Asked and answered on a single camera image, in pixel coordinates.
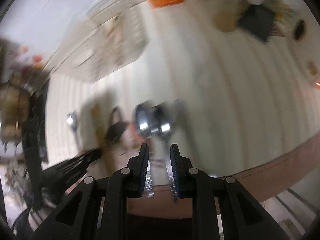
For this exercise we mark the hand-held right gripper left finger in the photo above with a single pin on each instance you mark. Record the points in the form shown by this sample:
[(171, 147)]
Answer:
[(143, 172)]

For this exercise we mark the woven basket with flowers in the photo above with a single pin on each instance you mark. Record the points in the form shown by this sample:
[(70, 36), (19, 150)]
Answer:
[(13, 100)]

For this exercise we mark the tan cloth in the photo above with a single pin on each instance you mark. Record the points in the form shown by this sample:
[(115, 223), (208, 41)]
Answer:
[(225, 21)]

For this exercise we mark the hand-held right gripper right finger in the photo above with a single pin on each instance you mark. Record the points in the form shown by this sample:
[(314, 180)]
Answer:
[(175, 172)]

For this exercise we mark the black pouch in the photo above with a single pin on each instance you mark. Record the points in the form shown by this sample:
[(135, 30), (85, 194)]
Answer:
[(257, 22)]

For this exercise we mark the wooden spatula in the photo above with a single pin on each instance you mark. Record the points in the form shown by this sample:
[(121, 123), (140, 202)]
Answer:
[(96, 122)]

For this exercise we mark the black chair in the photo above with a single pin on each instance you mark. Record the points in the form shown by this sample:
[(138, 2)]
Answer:
[(33, 142)]

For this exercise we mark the clear plastic dish rack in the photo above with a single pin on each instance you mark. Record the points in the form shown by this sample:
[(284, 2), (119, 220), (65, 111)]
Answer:
[(115, 37)]

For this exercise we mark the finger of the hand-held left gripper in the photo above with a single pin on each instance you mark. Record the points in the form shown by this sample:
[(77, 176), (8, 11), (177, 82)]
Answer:
[(88, 155)]

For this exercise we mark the black ladle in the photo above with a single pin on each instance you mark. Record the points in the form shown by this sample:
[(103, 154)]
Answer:
[(115, 127)]

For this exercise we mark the small metal spoon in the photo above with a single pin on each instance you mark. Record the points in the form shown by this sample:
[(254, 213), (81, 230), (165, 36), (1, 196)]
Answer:
[(71, 120)]

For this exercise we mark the small dark object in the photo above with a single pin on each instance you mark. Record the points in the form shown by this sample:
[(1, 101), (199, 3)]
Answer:
[(299, 30)]

